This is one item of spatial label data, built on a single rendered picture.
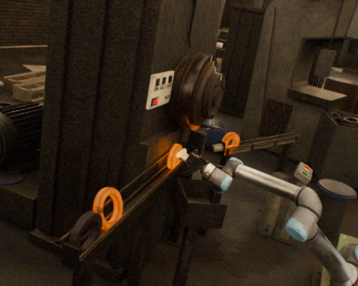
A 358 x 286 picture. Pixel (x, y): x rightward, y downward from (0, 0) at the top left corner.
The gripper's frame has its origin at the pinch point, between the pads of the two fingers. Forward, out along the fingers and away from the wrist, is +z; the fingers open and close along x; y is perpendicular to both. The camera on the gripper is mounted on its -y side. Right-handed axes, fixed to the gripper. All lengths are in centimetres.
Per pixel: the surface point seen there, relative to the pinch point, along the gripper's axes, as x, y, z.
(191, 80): 1.2, 43.6, 11.2
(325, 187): -111, -6, -98
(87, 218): 92, 1, -2
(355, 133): -218, 25, -107
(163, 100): 10.9, 28.7, 17.8
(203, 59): -11, 55, 14
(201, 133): -39.6, 4.2, -0.5
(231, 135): -65, 6, -16
